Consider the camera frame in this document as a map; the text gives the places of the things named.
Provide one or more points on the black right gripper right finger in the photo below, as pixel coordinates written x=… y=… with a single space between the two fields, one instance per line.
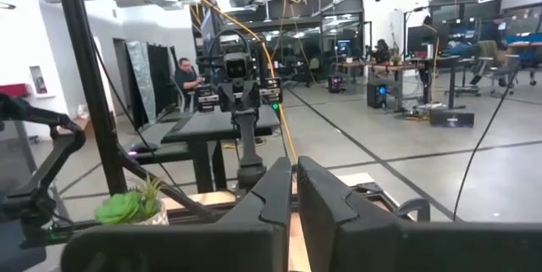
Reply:
x=360 y=242

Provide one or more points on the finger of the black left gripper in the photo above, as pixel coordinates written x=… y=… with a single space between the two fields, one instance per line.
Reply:
x=253 y=94
x=224 y=96

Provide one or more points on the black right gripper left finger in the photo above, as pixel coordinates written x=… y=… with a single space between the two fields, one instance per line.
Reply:
x=254 y=242

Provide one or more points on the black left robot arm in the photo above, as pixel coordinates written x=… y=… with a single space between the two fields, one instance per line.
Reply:
x=249 y=149

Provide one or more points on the person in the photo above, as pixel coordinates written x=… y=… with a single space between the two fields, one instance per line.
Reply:
x=186 y=77
x=381 y=51

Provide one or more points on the black desk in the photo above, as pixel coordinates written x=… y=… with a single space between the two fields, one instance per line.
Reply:
x=220 y=126

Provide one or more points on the black table clamp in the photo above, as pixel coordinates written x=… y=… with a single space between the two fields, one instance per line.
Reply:
x=413 y=206

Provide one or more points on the grey curtain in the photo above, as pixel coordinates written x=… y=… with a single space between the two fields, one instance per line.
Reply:
x=142 y=81

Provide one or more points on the black puck purple light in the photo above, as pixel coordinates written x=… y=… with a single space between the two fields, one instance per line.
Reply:
x=142 y=148

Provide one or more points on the black lit computer tower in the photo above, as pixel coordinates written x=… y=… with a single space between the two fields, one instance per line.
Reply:
x=335 y=84
x=377 y=96

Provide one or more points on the succulent in white pot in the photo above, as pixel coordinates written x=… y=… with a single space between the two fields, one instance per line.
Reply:
x=127 y=208

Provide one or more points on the wooden desk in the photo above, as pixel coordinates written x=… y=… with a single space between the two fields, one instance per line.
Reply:
x=394 y=68

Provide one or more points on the blue office chair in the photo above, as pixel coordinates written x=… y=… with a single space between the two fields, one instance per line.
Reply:
x=63 y=136

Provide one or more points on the black floor box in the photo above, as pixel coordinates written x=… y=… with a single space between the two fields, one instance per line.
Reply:
x=451 y=118

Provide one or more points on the grey office chair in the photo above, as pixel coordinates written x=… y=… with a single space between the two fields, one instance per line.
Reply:
x=499 y=68

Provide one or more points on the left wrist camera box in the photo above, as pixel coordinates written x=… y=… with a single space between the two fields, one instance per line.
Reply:
x=236 y=68

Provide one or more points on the black aluminium frame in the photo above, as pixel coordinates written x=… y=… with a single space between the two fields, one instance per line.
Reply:
x=86 y=73

